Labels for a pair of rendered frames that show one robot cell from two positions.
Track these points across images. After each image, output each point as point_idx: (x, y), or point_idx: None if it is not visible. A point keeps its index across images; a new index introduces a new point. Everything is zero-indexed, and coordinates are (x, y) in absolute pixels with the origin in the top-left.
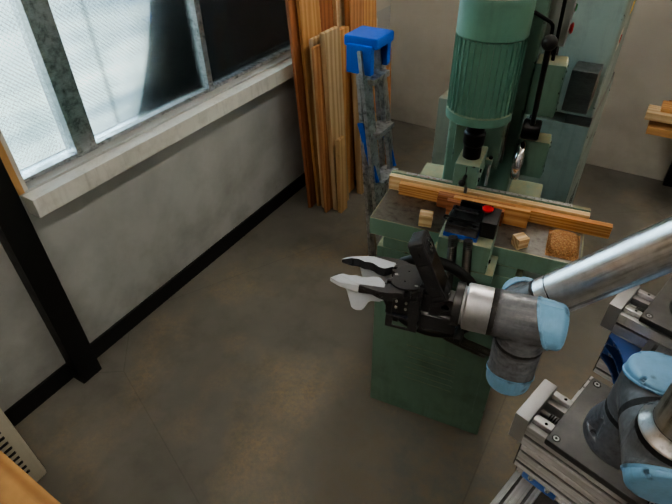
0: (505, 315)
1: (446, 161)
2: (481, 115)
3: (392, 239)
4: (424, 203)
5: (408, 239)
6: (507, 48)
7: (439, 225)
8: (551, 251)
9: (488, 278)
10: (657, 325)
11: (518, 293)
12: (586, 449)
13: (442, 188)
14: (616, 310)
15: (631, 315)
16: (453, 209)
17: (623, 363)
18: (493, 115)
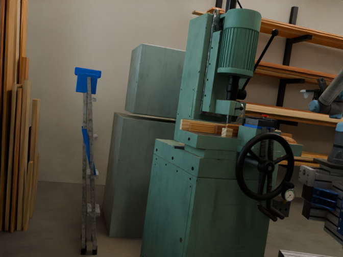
0: None
1: None
2: (248, 68)
3: (211, 150)
4: (209, 133)
5: (221, 147)
6: (257, 34)
7: (233, 137)
8: (287, 141)
9: (280, 153)
10: (339, 166)
11: None
12: None
13: (214, 124)
14: (314, 172)
15: (319, 173)
16: (250, 117)
17: (334, 193)
18: (251, 69)
